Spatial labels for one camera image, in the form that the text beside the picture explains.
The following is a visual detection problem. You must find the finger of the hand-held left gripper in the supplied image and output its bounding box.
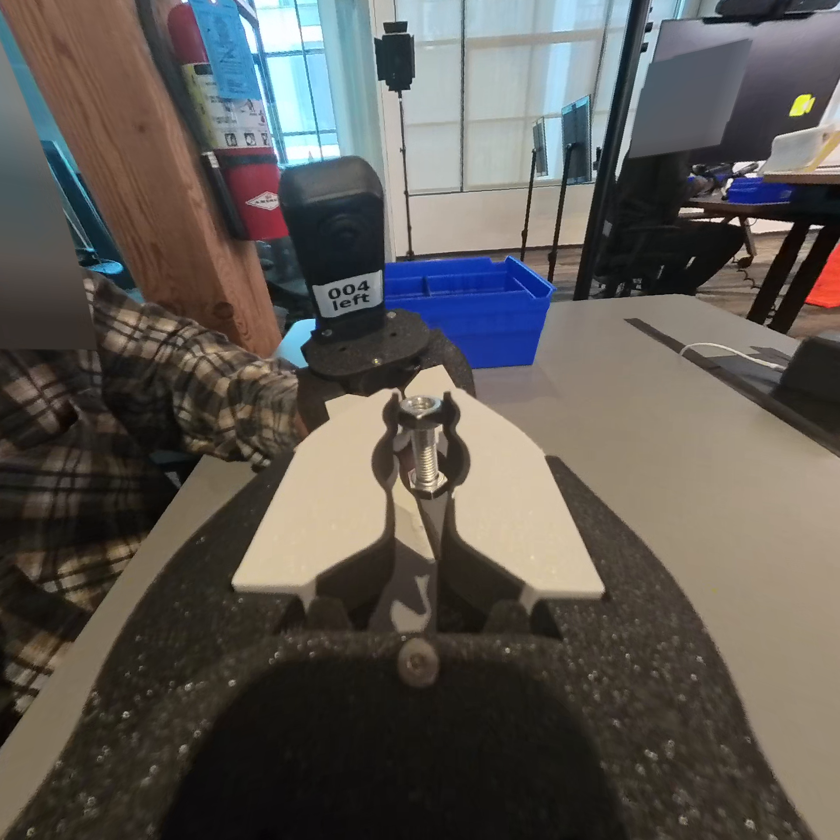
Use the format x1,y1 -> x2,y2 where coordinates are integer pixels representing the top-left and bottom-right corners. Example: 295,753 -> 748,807
325,387 -> 403,432
409,367 -> 476,403

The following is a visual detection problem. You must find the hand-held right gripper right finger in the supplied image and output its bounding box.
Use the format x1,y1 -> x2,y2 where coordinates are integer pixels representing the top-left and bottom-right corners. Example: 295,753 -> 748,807
443,390 -> 606,605

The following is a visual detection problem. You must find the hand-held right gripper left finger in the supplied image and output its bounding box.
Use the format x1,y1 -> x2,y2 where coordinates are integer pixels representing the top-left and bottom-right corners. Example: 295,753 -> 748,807
231,387 -> 404,603

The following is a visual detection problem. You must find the large silver hex bolt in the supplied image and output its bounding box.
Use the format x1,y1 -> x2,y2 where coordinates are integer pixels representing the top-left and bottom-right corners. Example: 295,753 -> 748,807
395,395 -> 450,490

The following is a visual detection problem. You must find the blue plastic bin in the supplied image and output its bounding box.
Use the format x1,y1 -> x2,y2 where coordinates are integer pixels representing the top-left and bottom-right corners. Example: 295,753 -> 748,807
384,256 -> 557,370

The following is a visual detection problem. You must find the red fire extinguisher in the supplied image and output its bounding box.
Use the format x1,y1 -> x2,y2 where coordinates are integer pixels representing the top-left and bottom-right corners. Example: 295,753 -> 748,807
134,0 -> 290,242

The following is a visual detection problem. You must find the black light panel on stand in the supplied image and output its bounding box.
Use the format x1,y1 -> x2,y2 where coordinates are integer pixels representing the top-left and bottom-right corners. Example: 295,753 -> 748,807
374,21 -> 417,262

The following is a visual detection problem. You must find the blue paper tag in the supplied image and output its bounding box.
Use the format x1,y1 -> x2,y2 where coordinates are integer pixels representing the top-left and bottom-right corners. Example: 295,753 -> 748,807
190,0 -> 263,101

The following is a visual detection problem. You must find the wooden pillar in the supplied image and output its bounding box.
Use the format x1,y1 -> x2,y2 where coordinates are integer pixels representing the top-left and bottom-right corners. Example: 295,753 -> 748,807
0,0 -> 283,358

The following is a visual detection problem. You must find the person's plaid shirt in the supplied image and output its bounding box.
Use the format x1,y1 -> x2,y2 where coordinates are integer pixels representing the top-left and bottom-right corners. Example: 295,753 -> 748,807
0,348 -> 191,723

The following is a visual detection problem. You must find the dark grey box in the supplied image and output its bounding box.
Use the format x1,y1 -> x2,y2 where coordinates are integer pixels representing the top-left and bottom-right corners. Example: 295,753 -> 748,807
771,335 -> 840,421

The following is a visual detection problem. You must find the small blue bin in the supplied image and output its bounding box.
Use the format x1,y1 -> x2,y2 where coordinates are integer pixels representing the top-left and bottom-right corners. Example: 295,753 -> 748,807
727,176 -> 791,204

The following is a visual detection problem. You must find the orange traffic cone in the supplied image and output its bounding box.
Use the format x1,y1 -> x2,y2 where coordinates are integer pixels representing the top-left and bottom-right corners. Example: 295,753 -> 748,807
804,239 -> 840,308

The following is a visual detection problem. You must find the dark wood office desk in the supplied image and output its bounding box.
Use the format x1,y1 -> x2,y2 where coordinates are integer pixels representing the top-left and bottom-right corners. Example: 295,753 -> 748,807
748,167 -> 840,332

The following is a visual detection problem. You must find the white plastic container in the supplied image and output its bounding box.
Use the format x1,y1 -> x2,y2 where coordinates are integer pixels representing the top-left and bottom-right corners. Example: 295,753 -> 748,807
763,126 -> 840,175

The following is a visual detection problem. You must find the large black monitor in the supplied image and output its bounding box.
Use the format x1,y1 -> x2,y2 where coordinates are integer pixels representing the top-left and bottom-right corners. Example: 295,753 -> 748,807
646,13 -> 840,161

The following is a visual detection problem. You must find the black video bar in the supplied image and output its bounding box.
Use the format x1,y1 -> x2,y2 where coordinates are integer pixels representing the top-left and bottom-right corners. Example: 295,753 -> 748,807
702,0 -> 840,24

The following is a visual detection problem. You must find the white cable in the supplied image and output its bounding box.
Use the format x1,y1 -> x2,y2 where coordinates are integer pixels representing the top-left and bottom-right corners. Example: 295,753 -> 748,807
679,341 -> 795,368

